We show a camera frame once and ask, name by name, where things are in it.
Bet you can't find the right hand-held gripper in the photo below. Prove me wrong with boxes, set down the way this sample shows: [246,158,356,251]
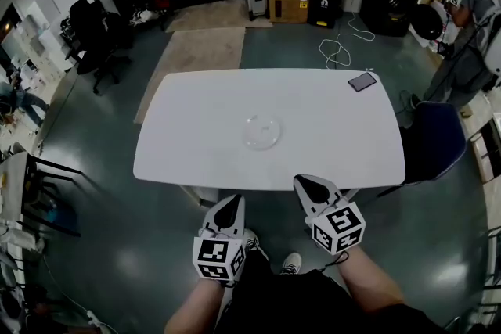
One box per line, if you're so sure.
[293,174,367,257]

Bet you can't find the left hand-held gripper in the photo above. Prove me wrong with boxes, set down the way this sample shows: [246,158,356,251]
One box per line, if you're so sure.
[192,194,248,283]

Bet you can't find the clear glass plate yellow sticker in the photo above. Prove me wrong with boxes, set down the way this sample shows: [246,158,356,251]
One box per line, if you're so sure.
[241,113,283,151]

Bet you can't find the person's right forearm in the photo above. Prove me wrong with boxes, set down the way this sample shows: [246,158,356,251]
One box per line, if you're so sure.
[335,245,405,316]

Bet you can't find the person's left forearm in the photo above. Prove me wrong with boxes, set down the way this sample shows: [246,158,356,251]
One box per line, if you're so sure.
[163,277,232,334]

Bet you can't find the person's left shoe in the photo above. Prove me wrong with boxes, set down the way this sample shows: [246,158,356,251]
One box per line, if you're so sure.
[242,228,269,261]

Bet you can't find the person's shoe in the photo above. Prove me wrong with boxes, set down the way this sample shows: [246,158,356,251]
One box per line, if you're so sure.
[280,252,303,275]
[242,228,269,261]

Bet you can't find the person's right shoe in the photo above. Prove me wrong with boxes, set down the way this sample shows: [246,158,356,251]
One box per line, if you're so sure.
[280,252,303,275]

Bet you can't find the person's black clothes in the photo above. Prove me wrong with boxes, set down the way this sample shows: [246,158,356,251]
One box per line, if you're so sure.
[214,249,449,334]

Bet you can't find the black smartphone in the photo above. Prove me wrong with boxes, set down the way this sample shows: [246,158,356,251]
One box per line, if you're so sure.
[348,71,378,93]

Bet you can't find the dark blue chair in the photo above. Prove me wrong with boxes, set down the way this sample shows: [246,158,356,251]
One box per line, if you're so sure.
[377,101,468,196]

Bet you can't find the large brown floor mat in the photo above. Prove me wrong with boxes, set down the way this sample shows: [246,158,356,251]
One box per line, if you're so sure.
[132,27,247,125]

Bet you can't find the white power strip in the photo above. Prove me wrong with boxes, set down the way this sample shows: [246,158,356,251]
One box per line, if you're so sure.
[85,308,104,329]

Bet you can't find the large brown cardboard box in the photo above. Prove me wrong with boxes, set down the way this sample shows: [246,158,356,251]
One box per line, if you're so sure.
[269,0,310,24]

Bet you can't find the black bin yellow lid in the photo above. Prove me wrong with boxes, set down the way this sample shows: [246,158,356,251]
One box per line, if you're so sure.
[306,0,344,30]

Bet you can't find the small brown floor mat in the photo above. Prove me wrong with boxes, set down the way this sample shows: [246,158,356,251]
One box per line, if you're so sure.
[164,0,274,34]

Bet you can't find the black washing machine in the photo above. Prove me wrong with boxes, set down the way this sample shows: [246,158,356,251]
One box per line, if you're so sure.
[359,0,444,42]

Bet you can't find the black office chair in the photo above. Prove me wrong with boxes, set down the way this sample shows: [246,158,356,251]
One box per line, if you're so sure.
[60,0,134,95]

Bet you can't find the white storage cabinet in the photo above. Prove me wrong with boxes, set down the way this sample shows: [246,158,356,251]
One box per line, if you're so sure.
[11,0,75,83]

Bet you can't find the white floor cable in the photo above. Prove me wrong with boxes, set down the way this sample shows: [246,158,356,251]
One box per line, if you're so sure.
[318,11,377,70]

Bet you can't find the black metal frame chair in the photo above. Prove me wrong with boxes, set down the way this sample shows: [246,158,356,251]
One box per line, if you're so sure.
[19,153,84,239]

